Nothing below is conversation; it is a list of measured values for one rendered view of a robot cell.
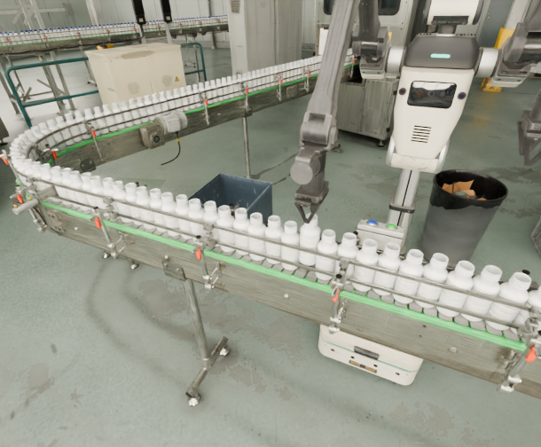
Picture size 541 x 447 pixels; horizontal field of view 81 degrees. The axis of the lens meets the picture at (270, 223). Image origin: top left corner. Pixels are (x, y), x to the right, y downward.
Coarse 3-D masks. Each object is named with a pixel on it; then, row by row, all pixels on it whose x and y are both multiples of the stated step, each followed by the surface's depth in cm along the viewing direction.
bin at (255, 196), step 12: (216, 180) 170; (228, 180) 172; (240, 180) 169; (252, 180) 165; (204, 192) 162; (216, 192) 173; (228, 192) 177; (240, 192) 173; (252, 192) 170; (264, 192) 155; (204, 204) 165; (216, 204) 176; (228, 204) 182; (240, 204) 178; (252, 204) 145; (264, 204) 159; (264, 216) 163
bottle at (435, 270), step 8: (440, 256) 83; (432, 264) 82; (440, 264) 81; (424, 272) 84; (432, 272) 83; (440, 272) 82; (432, 280) 83; (440, 280) 82; (424, 288) 86; (432, 288) 84; (440, 288) 84; (424, 296) 87; (432, 296) 86; (424, 304) 88
